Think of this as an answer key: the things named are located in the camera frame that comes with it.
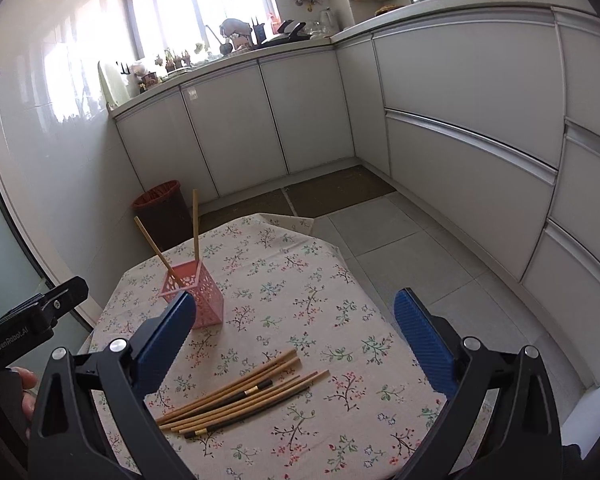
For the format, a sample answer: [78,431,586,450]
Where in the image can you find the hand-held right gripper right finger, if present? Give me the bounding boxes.
[392,287,563,480]

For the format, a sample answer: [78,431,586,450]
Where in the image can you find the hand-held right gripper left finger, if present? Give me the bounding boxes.
[27,290,201,480]

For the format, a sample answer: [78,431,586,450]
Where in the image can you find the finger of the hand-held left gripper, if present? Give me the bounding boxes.
[0,276,89,329]

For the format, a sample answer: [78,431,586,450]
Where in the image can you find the pink plastic chopstick basket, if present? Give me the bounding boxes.
[159,259,226,331]

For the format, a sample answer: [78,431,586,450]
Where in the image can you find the bunch of chopsticks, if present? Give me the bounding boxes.
[156,349,331,438]

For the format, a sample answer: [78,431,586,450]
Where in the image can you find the person's left hand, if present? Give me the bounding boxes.
[0,366,40,441]

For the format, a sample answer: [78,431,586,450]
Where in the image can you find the frosted glass door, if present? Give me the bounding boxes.
[0,150,95,348]

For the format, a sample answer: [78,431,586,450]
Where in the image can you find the dark brown trash bin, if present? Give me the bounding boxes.
[132,180,193,256]

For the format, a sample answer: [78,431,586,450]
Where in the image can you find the floral tablecloth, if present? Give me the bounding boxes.
[87,212,448,480]

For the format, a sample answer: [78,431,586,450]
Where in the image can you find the narrow white drawer front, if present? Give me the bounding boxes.
[521,220,600,386]
[547,120,600,256]
[554,9,600,136]

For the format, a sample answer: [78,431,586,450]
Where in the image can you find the wide white drawer front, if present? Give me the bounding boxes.
[371,10,567,171]
[384,110,558,283]

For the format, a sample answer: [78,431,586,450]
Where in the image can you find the white cabinet door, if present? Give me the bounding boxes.
[115,87,218,206]
[180,60,288,197]
[257,46,357,173]

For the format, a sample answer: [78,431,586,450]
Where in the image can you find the pale cutting board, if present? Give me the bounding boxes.
[97,60,118,111]

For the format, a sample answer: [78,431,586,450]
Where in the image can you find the small jars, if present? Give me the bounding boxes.
[130,60,161,93]

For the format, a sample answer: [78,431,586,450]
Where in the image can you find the narrow white corner panel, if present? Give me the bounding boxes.
[335,37,393,178]

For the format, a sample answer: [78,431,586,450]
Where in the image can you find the row of small figurines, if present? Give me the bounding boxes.
[155,46,206,72]

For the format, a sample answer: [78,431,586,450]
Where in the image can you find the kitchen window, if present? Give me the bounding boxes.
[127,0,281,61]

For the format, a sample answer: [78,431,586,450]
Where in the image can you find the black sandwich press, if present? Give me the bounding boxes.
[260,21,312,48]

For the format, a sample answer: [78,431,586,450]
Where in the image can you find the clear glass jar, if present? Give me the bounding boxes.
[319,7,340,36]

